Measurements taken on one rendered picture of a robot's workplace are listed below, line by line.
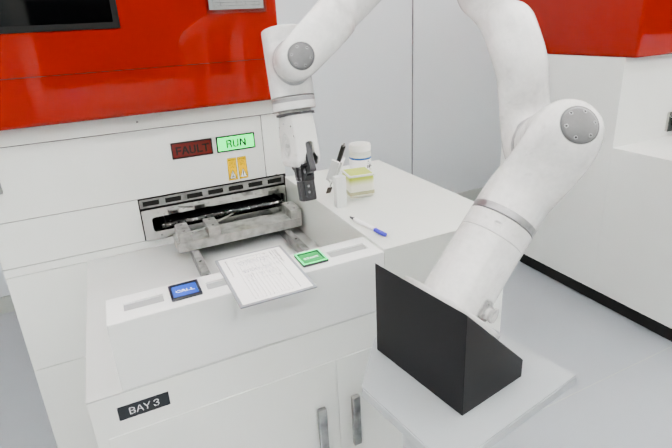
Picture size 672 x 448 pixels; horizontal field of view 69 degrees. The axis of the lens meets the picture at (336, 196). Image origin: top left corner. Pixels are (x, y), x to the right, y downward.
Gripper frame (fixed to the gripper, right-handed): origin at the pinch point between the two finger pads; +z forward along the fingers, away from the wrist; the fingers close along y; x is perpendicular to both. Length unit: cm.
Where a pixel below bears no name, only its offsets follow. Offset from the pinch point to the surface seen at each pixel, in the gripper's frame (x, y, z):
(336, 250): 6.6, -5.1, 15.0
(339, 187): 18.0, -24.4, 4.3
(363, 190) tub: 26.9, -28.7, 7.1
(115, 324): -38.6, 1.0, 16.2
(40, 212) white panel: -54, -59, 0
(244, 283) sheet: -15.4, -0.2, 15.4
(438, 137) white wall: 187, -213, 10
